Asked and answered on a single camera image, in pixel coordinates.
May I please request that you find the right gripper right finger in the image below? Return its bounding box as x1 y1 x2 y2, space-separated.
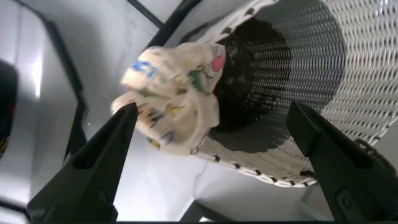
285 100 398 222

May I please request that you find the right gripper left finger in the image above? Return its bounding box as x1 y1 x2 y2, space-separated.
26 101 140 222

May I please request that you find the cream printed garment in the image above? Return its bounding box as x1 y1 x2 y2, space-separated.
111 42 227 156

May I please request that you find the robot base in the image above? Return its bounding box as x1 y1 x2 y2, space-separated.
0 0 90 222

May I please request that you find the white laundry basket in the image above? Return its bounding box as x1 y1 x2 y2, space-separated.
180 0 398 188

